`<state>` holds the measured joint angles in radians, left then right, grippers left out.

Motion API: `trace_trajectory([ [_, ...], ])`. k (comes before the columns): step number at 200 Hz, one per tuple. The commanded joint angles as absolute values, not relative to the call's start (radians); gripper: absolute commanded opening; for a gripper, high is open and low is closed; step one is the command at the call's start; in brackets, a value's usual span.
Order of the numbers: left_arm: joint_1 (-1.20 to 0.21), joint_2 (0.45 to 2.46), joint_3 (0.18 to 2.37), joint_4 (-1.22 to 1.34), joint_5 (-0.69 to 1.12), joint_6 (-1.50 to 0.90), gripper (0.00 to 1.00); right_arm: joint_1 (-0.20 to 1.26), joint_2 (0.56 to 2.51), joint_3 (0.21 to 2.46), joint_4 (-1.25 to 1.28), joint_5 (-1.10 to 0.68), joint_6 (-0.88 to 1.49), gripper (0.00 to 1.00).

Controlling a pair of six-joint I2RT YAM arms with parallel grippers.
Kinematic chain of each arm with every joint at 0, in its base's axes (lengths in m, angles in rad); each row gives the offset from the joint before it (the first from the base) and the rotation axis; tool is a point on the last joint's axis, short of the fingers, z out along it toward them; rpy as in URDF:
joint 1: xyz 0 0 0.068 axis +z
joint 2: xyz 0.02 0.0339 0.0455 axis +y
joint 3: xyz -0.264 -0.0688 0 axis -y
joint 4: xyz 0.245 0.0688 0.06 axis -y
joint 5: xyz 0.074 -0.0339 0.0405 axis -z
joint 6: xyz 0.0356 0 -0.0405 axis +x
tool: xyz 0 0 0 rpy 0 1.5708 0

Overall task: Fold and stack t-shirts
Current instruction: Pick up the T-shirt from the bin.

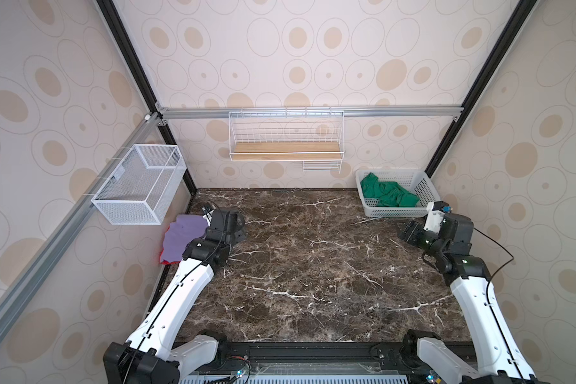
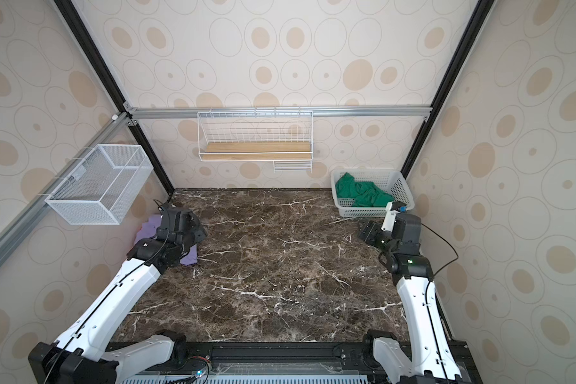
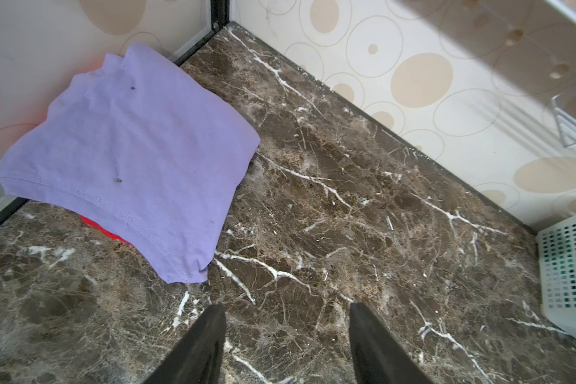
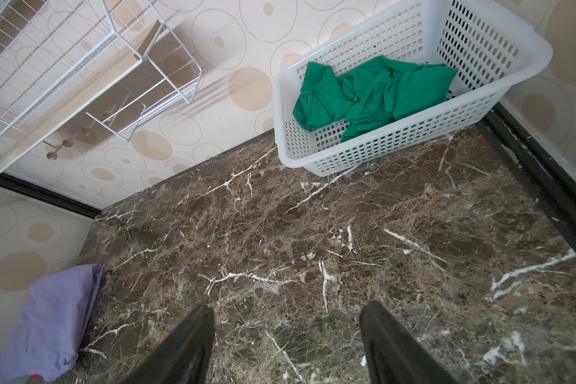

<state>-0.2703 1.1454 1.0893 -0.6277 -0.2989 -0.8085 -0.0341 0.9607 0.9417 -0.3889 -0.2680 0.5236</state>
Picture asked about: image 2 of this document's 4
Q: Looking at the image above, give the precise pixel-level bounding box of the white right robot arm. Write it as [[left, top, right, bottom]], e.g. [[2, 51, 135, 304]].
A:
[[359, 211, 463, 383]]

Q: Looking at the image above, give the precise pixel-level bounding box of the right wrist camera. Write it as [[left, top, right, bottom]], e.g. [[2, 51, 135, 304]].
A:
[[382, 201, 406, 232]]

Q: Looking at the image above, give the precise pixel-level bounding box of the black corner post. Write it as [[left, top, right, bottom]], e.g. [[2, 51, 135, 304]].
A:
[[51, 0, 175, 198], [401, 0, 494, 179]]

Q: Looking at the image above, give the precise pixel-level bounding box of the green t-shirt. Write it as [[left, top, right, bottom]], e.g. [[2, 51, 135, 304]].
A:
[[335, 173, 395, 207]]

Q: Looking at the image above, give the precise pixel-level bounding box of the black left corner post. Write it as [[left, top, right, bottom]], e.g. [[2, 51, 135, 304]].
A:
[[51, 0, 175, 198]]

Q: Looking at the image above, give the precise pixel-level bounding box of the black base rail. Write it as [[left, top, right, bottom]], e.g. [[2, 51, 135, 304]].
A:
[[102, 340, 483, 384]]

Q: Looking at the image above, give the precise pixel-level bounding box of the white wire wall shelf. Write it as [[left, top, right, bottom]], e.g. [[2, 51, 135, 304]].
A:
[[197, 115, 315, 171]]

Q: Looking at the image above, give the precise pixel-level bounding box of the horizontal aluminium back rail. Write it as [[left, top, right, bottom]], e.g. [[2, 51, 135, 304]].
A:
[[126, 105, 432, 120]]

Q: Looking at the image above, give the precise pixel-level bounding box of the black right corner post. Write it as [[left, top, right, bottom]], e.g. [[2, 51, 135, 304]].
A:
[[401, 0, 494, 179]]

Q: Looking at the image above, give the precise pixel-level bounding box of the aluminium left wall rail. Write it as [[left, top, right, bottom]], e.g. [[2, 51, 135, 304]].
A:
[[0, 112, 128, 268]]

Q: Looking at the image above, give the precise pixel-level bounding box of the wooden shelf board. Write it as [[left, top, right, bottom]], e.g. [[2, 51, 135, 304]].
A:
[[199, 142, 313, 162]]

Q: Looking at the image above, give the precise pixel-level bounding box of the white wire mesh basket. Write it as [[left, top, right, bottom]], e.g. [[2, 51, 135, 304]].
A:
[[45, 144, 153, 226]]

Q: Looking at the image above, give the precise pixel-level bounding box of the folded purple t-shirt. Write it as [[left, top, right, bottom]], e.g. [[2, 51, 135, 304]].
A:
[[134, 214, 198, 266]]

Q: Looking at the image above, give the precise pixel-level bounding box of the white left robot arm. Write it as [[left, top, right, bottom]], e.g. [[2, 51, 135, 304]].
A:
[[28, 203, 207, 383]]

